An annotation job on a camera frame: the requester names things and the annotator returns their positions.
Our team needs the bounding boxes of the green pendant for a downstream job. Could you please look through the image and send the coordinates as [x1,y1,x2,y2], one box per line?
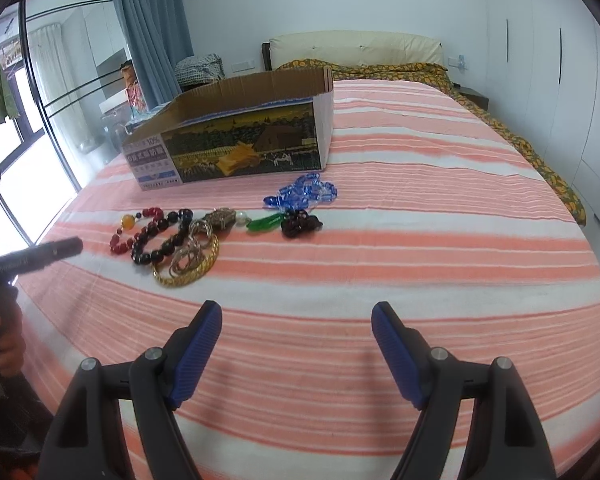
[236,211,285,235]

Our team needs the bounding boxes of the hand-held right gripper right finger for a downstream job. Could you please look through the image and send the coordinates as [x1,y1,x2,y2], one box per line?
[371,301,558,480]

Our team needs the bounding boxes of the thin beige cord bracelet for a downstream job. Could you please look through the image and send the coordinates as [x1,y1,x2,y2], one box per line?
[170,244,207,274]

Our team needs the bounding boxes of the gold bangle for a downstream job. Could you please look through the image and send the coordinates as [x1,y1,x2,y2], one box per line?
[152,236,221,289]

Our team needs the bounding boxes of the blue curtain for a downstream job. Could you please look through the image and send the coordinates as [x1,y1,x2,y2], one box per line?
[106,0,195,111]

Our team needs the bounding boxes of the dark wooden nightstand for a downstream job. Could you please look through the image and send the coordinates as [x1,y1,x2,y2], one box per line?
[452,82,490,112]

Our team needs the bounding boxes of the person's left hand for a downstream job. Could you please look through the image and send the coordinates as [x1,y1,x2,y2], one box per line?
[0,302,27,379]

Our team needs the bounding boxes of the pink striped bed blanket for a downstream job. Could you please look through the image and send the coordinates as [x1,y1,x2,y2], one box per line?
[17,79,600,480]

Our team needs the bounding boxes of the cream padded headboard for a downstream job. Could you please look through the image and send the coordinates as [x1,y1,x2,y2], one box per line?
[261,31,443,72]

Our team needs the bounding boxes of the printed cardboard box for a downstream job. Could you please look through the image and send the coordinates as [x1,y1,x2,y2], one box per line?
[121,66,335,192]

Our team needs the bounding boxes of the black framed glass door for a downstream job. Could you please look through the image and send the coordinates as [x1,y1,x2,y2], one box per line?
[10,0,131,196]

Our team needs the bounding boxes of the blue crystal bracelet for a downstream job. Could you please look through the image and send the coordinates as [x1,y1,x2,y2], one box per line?
[264,172,339,210]

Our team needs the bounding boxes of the metal charm keychain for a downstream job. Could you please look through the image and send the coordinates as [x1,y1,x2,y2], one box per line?
[189,207,239,241]

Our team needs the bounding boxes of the white wardrobe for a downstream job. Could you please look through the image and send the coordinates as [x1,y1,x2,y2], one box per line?
[485,0,600,301]

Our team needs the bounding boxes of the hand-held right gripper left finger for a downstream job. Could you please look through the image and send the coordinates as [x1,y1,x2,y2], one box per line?
[40,300,224,480]

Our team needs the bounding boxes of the red bead bracelet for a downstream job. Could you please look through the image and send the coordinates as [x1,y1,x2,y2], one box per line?
[110,204,164,256]

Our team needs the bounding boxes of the black bead bracelet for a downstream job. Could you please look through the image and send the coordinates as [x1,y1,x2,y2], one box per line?
[131,208,194,267]

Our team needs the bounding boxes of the yellow floral quilt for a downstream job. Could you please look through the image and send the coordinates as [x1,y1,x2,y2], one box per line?
[272,59,587,227]

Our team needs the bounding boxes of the pink floral cloth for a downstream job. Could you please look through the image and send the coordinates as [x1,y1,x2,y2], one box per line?
[120,60,149,112]

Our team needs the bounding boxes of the pile of folded bedding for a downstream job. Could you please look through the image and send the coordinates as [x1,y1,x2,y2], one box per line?
[174,54,226,94]

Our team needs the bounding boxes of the small dark bead bracelet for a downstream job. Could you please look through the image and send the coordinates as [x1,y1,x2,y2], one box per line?
[280,210,324,239]

